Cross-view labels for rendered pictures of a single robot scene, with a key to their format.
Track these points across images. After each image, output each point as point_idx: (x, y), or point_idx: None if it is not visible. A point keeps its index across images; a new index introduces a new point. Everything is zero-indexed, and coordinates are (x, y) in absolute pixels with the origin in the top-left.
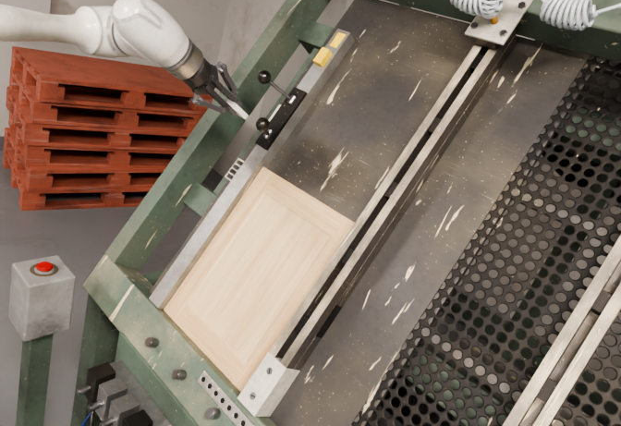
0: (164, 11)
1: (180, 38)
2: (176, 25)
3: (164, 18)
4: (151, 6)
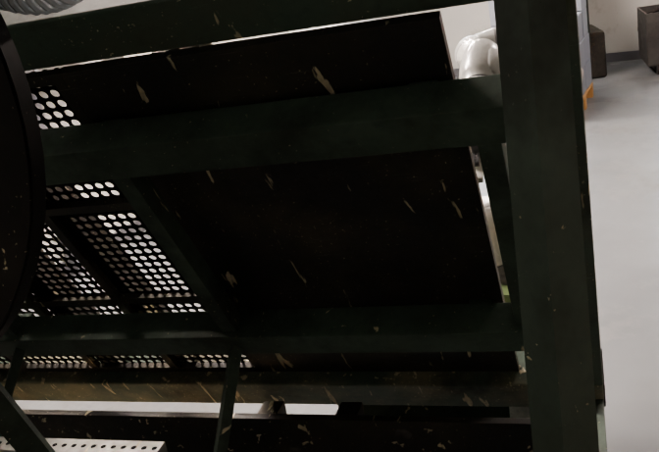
0: (468, 52)
1: (460, 75)
2: (463, 64)
3: (462, 58)
4: (466, 48)
